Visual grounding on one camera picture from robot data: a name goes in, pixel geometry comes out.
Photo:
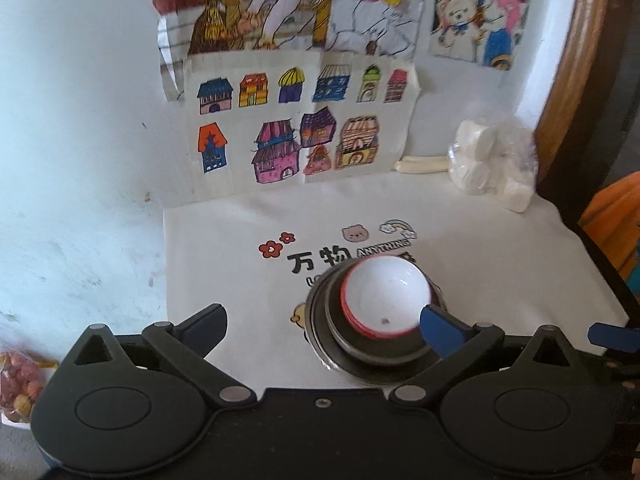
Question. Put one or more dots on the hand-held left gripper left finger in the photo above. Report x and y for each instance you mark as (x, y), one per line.
(210, 327)

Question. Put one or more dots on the steel bowl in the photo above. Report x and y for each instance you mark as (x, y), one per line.
(370, 352)

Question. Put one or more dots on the dark round object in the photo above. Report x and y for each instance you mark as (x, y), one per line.
(625, 85)

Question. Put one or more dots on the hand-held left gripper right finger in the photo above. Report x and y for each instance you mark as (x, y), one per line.
(440, 332)

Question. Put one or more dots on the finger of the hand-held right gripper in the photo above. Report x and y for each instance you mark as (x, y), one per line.
(607, 335)

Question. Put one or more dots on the large steel plate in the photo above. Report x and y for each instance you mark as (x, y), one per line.
(320, 350)

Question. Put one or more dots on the plastic bag of white buns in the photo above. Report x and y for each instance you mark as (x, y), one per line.
(475, 160)

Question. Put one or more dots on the house drawing paper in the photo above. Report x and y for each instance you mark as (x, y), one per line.
(240, 130)

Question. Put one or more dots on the white printed cloth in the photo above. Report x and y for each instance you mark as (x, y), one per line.
(225, 260)

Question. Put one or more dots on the orange printed cloth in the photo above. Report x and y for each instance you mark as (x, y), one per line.
(615, 210)

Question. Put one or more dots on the coloured figure drawing paper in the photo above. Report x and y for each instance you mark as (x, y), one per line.
(280, 10)

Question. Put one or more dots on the bear and child drawing paper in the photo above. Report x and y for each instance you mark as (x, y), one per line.
(475, 10)

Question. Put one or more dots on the white yellow box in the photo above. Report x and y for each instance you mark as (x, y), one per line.
(15, 421)

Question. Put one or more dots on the bag of round snacks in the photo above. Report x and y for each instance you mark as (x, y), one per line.
(17, 385)

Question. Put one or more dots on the cream stick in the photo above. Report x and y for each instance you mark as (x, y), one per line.
(420, 165)

